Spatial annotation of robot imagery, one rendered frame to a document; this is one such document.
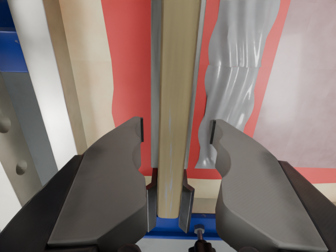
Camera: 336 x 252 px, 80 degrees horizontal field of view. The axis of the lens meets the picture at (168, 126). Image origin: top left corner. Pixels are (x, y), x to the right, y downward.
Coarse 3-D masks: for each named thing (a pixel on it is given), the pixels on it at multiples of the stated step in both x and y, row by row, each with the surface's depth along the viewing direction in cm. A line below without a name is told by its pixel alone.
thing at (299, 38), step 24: (120, 0) 24; (144, 0) 24; (216, 0) 24; (288, 0) 24; (312, 0) 24; (120, 24) 25; (144, 24) 25; (288, 24) 25; (312, 24) 25; (120, 48) 26; (144, 48) 26; (264, 48) 26; (288, 48) 26; (312, 48) 26
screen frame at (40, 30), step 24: (24, 0) 21; (48, 0) 22; (24, 24) 22; (48, 24) 22; (24, 48) 23; (48, 48) 23; (48, 72) 24; (72, 72) 28; (48, 96) 26; (72, 96) 28; (48, 120) 28; (72, 120) 28; (72, 144) 29
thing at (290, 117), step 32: (128, 64) 27; (128, 96) 29; (256, 96) 29; (288, 96) 29; (320, 96) 29; (192, 128) 32; (256, 128) 32; (288, 128) 32; (320, 128) 32; (192, 160) 35; (288, 160) 35; (320, 160) 35
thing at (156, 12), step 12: (156, 0) 20; (204, 0) 20; (156, 12) 21; (204, 12) 21; (156, 24) 21; (156, 36) 22; (156, 48) 22; (156, 60) 23; (156, 72) 24; (156, 84) 24; (192, 84) 24; (156, 96) 25; (192, 96) 25; (156, 108) 26; (192, 108) 26; (156, 120) 27; (192, 120) 27; (156, 132) 28; (156, 144) 29; (156, 156) 30
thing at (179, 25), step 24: (168, 0) 15; (192, 0) 15; (168, 24) 15; (192, 24) 16; (168, 48) 16; (192, 48) 16; (168, 72) 17; (192, 72) 18; (168, 96) 18; (168, 120) 20; (168, 144) 21; (168, 168) 22; (168, 192) 24; (168, 216) 26
